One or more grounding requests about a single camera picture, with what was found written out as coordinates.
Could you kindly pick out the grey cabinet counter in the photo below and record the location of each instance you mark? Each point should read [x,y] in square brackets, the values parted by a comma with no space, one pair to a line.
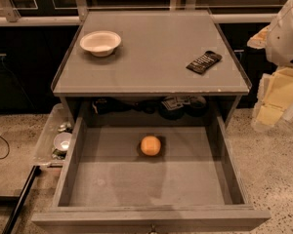
[152,59]

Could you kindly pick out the metal window railing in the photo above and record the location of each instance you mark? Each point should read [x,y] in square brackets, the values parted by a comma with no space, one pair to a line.
[133,4]

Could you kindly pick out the clear plastic bin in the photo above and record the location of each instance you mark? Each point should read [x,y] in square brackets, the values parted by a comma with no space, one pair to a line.
[45,153]

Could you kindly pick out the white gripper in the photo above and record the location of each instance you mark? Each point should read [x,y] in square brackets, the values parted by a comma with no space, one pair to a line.
[285,41]

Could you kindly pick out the white paper bowl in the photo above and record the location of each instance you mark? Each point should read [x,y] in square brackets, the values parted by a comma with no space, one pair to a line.
[100,43]

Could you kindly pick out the black bar on floor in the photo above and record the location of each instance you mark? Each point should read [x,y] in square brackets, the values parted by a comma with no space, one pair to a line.
[20,200]

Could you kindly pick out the grey open drawer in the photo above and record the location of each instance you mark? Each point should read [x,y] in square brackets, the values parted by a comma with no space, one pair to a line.
[108,184]

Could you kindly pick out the black snack packet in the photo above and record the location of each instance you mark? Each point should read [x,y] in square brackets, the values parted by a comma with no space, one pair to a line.
[203,63]

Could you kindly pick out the small silver bowl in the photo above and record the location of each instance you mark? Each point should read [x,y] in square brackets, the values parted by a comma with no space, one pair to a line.
[62,141]

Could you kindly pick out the orange fruit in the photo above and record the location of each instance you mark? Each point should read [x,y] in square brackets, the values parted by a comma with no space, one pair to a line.
[150,145]

